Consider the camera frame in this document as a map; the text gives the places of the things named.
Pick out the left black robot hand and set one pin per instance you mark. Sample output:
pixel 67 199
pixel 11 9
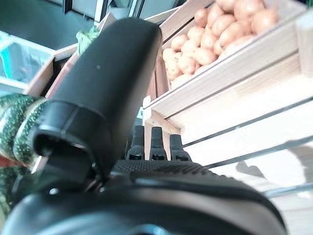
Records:
pixel 110 85

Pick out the leafy green lettuce bunch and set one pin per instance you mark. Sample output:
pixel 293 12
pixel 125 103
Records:
pixel 86 40

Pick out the tan potato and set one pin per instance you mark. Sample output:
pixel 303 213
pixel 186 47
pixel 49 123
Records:
pixel 215 13
pixel 209 39
pixel 179 42
pixel 245 11
pixel 172 63
pixel 206 55
pixel 188 63
pixel 264 20
pixel 195 36
pixel 236 34
pixel 223 24
pixel 201 17
pixel 226 5

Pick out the green striped pumpkin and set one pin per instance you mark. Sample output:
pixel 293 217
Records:
pixel 9 191
pixel 22 127

